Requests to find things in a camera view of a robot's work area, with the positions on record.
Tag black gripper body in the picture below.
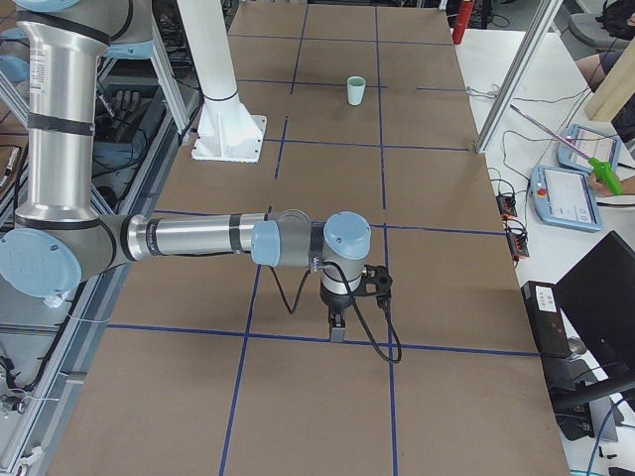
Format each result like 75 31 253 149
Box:
319 285 354 317

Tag light green cup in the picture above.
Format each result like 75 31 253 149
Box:
346 75 366 90
346 87 366 106

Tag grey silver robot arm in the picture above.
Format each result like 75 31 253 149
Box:
1 1 371 342

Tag person's left hand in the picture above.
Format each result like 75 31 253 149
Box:
587 173 615 196

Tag black power strip right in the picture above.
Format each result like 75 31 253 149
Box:
507 228 530 261

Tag black power strip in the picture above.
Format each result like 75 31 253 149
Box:
496 193 517 220
507 228 530 261

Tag black power strip left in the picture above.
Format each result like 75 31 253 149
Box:
496 193 517 220

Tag black device box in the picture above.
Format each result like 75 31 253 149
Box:
521 281 572 359

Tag blue teach pendant near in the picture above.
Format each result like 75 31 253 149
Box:
530 165 602 232

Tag blue teach pendant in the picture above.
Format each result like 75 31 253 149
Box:
530 165 602 232
557 124 622 174

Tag black monitor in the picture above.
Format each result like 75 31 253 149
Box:
556 231 634 370

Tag blue teach pendant far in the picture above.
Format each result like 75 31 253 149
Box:
557 124 622 174

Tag red cylinder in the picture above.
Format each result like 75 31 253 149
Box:
452 0 474 45

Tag person in black shirt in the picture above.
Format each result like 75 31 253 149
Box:
575 1 634 92

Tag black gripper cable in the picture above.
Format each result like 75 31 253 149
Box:
267 260 403 366

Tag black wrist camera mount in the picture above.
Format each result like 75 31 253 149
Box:
357 265 393 299

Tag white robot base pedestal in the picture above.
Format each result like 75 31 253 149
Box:
178 0 267 164

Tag grey aluminium profile post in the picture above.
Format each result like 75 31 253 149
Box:
475 0 563 154

